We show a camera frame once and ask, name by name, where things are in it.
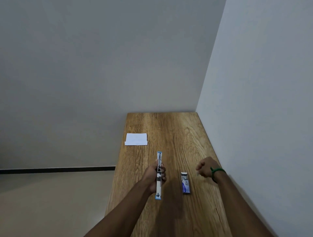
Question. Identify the person's left hand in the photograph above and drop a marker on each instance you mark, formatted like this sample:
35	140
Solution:
149	175

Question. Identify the person's right hand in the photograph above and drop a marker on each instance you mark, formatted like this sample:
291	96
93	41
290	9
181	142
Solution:
207	166

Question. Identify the person's right fingers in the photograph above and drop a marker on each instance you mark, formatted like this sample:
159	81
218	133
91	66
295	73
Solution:
199	168

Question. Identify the person's left thumb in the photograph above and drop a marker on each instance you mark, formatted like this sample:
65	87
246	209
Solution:
154	164

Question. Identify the blue and silver stapler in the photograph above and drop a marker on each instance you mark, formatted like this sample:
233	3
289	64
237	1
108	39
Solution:
159	175

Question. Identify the person's left forearm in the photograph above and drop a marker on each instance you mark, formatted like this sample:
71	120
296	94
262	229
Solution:
122	211

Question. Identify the person's right forearm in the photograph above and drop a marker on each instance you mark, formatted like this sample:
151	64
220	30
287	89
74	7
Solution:
238	207

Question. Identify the wooden table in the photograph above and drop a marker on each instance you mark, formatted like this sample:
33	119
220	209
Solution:
168	171

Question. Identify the green wristband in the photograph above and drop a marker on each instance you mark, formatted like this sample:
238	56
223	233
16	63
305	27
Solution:
216	171

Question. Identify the small blue staples box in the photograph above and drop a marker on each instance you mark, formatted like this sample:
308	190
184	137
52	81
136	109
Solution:
185	183

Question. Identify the white folded paper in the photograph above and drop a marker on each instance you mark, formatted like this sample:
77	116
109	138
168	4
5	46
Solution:
136	139

